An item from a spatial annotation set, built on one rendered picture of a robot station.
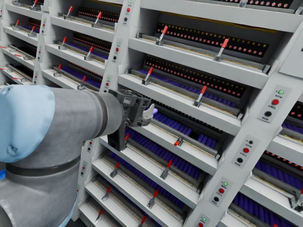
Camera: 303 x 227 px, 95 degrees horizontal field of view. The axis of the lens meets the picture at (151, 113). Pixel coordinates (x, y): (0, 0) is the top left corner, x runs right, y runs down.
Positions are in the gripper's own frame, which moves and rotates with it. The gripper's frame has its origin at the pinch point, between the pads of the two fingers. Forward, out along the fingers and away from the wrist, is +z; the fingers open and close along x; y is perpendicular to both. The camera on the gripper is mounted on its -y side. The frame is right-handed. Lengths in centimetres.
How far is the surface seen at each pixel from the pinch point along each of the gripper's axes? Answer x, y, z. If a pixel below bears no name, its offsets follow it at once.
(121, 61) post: 31.2, 15.0, 15.8
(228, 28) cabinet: -8, 47, 35
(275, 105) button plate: -34.8, 18.8, 15.6
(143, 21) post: 31, 38, 23
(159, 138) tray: -2.8, -11.7, 16.4
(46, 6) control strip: 106, 32, 15
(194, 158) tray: -20.3, -11.8, 16.5
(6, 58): 171, -20, 20
